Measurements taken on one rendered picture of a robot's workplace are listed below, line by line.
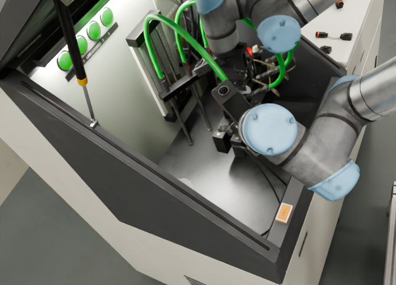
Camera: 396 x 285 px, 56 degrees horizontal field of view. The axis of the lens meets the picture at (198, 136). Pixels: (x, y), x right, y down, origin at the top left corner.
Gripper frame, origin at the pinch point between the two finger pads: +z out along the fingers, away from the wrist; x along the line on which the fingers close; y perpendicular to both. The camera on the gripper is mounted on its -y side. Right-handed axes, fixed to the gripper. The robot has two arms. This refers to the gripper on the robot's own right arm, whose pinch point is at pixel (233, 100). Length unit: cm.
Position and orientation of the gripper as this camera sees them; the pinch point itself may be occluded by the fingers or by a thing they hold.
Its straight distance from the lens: 108.0
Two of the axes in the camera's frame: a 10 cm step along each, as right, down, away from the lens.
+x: 4.4, -7.5, 4.9
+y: 8.6, 1.9, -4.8
